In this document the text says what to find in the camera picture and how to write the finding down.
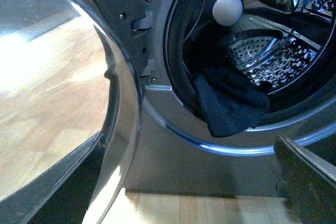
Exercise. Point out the grey front-load washing machine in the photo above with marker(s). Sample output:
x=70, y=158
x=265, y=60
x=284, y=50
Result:
x=289, y=43

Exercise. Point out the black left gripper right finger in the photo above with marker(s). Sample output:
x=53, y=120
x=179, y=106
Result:
x=310, y=181

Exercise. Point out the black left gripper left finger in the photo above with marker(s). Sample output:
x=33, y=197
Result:
x=21, y=206

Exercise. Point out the white drum centre knob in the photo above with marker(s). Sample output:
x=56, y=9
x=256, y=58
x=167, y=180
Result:
x=227, y=12

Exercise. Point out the dark navy cloth garment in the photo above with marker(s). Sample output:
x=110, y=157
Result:
x=230, y=102

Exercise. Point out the round washing machine door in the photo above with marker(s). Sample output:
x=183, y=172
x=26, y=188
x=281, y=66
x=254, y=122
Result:
x=70, y=69

